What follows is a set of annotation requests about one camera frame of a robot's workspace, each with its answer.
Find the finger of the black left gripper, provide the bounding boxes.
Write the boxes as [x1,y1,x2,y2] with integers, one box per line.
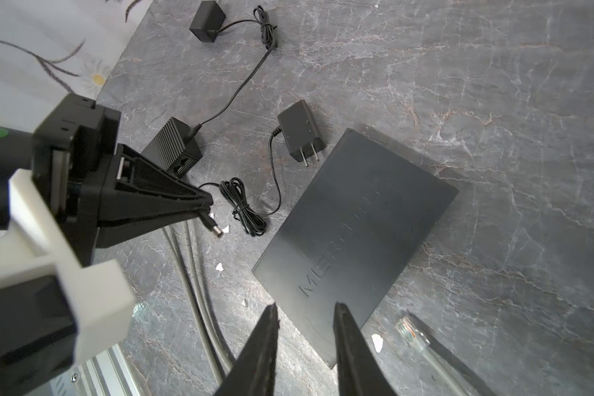
[95,144,213,248]

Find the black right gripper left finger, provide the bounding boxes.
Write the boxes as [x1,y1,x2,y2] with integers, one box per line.
[214,304,280,396]

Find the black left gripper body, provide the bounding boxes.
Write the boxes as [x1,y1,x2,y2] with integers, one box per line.
[31,93,120,267]

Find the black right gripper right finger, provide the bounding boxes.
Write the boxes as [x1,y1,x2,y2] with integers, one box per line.
[333,302,395,396]

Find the slim ribbed black switch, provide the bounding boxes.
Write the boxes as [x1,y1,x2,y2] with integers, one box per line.
[141,117,203,178]

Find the grey ethernet cable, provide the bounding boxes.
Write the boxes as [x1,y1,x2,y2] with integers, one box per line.
[182,219,236,375]
[394,315,471,396]
[160,222,226,387]

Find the black power adapter with cable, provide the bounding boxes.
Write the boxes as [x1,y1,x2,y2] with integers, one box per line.
[183,1,278,144]

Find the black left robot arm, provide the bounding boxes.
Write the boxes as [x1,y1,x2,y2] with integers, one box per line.
[0,93,222,267]

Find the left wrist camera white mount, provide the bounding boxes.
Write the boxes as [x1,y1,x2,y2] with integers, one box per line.
[0,167,137,396]

